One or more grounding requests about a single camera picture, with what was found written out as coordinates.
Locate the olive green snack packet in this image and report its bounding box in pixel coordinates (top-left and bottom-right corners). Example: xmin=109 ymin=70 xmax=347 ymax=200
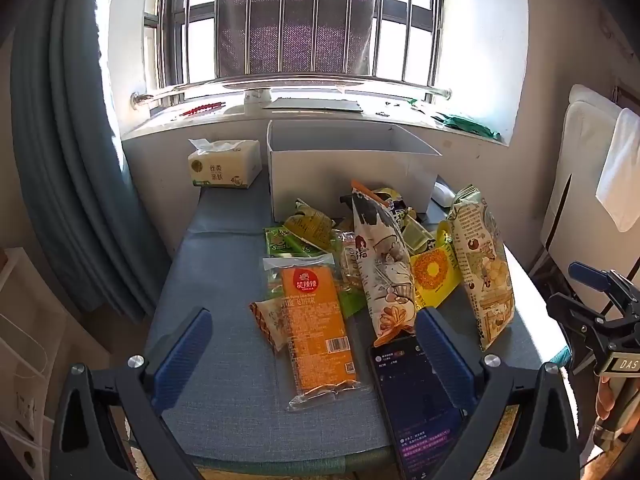
xmin=284 ymin=199 xmax=337 ymax=253

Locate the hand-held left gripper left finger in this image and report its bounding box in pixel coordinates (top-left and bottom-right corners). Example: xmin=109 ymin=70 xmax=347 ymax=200
xmin=48 ymin=306 xmax=213 ymax=480

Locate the white folding board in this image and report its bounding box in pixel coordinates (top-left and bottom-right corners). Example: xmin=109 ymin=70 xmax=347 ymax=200
xmin=530 ymin=84 xmax=640 ymax=311

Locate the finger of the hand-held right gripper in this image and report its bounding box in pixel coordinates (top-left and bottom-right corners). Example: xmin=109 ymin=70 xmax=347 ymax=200
xmin=568 ymin=261 xmax=640 ymax=322
xmin=546 ymin=292 xmax=613 ymax=368

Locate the white cardboard box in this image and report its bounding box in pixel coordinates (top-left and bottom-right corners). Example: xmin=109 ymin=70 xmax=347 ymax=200
xmin=266 ymin=120 xmax=443 ymax=223

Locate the clear biscuit packet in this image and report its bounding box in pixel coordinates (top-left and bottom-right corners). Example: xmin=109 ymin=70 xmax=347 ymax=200
xmin=337 ymin=230 xmax=366 ymax=291

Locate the orange snack packet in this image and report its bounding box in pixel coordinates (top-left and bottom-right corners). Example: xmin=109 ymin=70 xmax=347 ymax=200
xmin=262 ymin=255 xmax=363 ymax=413

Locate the white cartoon snack bag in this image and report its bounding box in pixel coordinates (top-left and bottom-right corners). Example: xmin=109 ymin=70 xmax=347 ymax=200
xmin=350 ymin=180 xmax=418 ymax=348

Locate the person's right hand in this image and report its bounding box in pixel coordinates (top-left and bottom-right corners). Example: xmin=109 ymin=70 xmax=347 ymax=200
xmin=595 ymin=374 xmax=615 ymax=423

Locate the blue grey table mat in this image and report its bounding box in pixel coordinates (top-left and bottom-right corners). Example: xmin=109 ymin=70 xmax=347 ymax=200
xmin=145 ymin=175 xmax=571 ymax=466

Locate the white shelf rack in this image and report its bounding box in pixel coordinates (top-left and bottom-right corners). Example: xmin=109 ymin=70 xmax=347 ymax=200
xmin=0 ymin=247 xmax=71 ymax=480

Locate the beige green snack bag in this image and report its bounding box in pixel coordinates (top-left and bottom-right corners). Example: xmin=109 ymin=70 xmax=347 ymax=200
xmin=446 ymin=185 xmax=516 ymax=352

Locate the black smartphone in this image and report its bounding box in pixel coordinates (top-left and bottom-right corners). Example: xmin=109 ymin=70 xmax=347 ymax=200
xmin=367 ymin=332 xmax=466 ymax=480

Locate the grey hanging cloth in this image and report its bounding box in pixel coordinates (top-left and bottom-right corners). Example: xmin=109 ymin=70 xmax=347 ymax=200
xmin=212 ymin=0 xmax=383 ymax=78

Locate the white towel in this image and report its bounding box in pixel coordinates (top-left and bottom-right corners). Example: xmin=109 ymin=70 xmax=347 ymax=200
xmin=595 ymin=107 xmax=640 ymax=233

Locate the pale green snack packet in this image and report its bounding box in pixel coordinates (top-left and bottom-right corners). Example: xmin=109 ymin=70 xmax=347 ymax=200
xmin=402 ymin=217 xmax=436 ymax=256

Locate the tissue pack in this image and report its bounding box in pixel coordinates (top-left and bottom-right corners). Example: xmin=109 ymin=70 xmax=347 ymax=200
xmin=187 ymin=137 xmax=263 ymax=191

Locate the green cloth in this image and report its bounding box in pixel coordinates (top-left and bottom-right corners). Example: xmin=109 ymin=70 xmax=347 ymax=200
xmin=435 ymin=112 xmax=501 ymax=141

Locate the small beige snack packet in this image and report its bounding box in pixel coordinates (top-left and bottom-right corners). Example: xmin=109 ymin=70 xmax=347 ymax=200
xmin=249 ymin=297 xmax=288 ymax=356

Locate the blue curtain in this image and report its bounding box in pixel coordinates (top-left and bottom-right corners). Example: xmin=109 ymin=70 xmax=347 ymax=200
xmin=10 ymin=0 xmax=173 ymax=318

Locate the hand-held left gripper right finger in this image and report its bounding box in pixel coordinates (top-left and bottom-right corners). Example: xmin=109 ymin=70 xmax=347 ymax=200
xmin=414 ymin=306 xmax=581 ymax=480

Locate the yellow snack packet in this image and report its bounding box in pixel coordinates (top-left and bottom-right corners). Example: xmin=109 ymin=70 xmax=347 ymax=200
xmin=410 ymin=220 xmax=463 ymax=311

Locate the black yellow snack bag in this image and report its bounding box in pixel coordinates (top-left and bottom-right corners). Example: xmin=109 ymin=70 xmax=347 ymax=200
xmin=372 ymin=187 xmax=416 ymax=226

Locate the metal window grille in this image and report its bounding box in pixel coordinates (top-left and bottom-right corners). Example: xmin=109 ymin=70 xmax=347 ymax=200
xmin=131 ymin=0 xmax=453 ymax=111

